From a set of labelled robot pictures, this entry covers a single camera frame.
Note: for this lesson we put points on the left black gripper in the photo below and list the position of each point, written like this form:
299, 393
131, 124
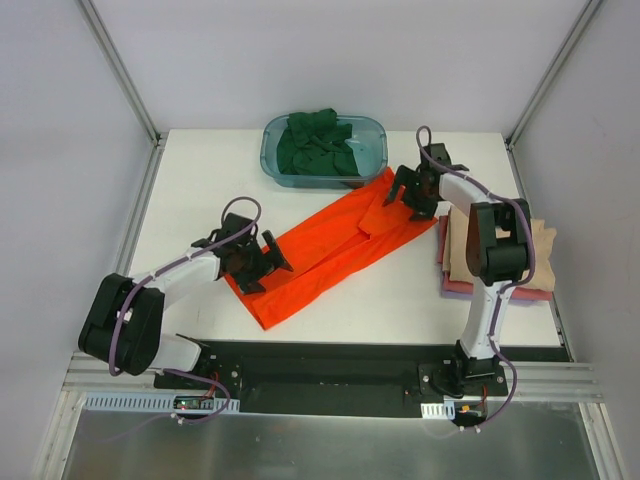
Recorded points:
261, 265

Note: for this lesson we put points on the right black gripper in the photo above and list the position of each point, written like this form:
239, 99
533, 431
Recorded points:
409, 192

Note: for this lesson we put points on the orange t shirt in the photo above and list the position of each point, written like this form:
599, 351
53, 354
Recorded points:
342, 239

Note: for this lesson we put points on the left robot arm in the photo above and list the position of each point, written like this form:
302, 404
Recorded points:
124, 325

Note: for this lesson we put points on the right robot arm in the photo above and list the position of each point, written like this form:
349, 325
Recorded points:
499, 251

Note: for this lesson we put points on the teal plastic bin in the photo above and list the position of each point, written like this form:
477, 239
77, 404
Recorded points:
369, 144

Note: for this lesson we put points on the beige folded t shirt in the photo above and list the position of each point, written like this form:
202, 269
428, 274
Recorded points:
454, 253

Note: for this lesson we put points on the lavender folded t shirt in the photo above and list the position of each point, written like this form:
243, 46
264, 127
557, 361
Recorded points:
465, 296

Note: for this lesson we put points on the dark green t shirt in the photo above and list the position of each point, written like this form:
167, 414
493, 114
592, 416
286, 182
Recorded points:
315, 144

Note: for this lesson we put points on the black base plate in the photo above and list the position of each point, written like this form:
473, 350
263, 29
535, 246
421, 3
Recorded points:
357, 380

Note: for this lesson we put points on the left aluminium frame post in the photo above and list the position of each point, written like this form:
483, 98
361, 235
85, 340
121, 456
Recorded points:
118, 68

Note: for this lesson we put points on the aluminium frame post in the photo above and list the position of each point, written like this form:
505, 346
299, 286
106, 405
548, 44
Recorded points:
571, 40
118, 68

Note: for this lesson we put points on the left white cable duct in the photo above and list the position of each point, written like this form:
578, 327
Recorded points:
159, 403

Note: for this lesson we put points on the white cable duct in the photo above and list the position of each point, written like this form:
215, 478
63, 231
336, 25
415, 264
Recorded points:
438, 411
159, 403

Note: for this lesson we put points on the right white cable duct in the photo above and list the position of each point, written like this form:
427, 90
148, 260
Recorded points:
438, 411

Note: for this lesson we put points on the right aluminium frame post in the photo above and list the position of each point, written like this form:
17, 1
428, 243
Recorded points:
571, 40

